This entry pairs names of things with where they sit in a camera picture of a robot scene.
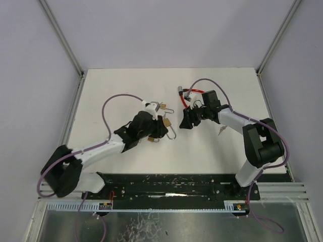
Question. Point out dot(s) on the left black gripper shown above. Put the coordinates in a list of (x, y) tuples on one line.
[(156, 126)]

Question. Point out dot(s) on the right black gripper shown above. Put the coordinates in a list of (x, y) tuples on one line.
[(193, 116)]

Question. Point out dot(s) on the brass padlock with key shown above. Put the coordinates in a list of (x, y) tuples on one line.
[(153, 140)]

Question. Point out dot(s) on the large brass long-shackle padlock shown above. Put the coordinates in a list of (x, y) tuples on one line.
[(171, 134)]

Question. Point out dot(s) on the small brass padlock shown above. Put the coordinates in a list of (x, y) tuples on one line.
[(165, 109)]

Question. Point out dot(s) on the red cable lock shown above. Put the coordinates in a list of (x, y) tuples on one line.
[(183, 91)]

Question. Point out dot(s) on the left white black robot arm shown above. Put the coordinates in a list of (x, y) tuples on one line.
[(65, 171)]

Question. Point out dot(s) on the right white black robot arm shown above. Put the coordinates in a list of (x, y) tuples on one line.
[(261, 145)]

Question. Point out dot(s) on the loose silver key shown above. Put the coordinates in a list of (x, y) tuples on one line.
[(222, 129)]

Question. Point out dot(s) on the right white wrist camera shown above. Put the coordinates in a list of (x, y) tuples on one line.
[(191, 97)]

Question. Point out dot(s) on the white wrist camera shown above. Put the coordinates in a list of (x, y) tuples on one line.
[(191, 97), (152, 108)]

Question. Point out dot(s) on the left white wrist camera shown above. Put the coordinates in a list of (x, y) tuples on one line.
[(152, 108)]

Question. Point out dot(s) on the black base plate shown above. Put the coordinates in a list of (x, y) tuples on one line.
[(173, 192)]

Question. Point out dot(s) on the grey slotted cable duct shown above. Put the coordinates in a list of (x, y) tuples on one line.
[(85, 207)]

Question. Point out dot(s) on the right aluminium frame post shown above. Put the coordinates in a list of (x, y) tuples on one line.
[(279, 35)]

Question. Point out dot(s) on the aluminium frame post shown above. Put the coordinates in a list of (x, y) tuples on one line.
[(279, 35), (60, 36)]

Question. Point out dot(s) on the left aluminium frame post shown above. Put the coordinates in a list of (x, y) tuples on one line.
[(60, 36)]

